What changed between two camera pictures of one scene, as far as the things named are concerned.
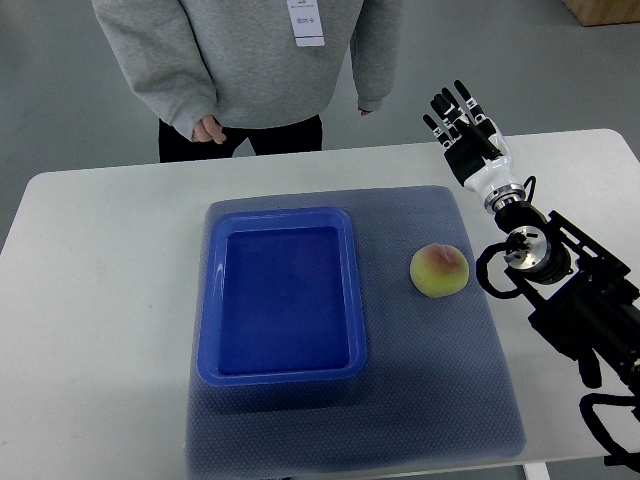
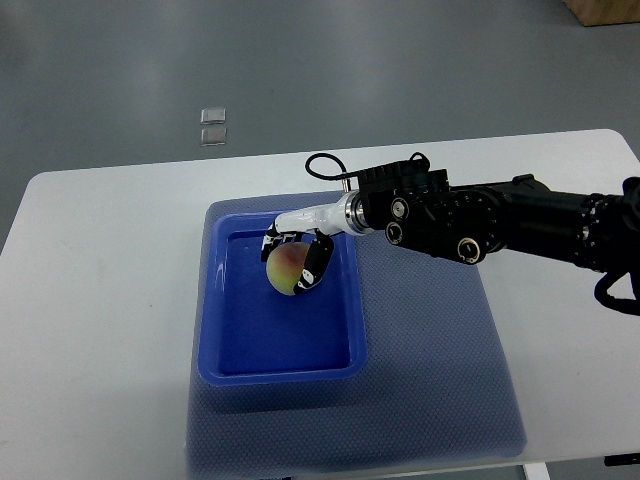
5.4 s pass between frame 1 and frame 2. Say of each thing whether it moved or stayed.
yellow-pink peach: moved
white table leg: stayed
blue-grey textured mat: stayed
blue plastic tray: stayed
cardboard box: stayed
